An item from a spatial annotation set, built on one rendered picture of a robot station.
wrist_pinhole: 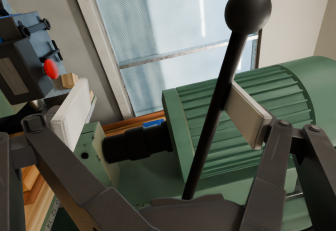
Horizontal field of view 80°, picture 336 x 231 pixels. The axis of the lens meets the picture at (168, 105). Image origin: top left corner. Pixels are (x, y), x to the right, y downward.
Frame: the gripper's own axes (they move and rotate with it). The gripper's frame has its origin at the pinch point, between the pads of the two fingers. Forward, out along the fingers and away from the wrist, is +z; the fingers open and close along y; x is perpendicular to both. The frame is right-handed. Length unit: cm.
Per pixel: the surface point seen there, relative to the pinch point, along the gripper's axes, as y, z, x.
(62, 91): -23.4, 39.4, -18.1
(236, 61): 6.2, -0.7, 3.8
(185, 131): 4.9, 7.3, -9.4
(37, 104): -19.5, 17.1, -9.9
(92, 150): -9.6, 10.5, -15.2
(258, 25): 6.9, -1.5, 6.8
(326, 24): 159, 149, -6
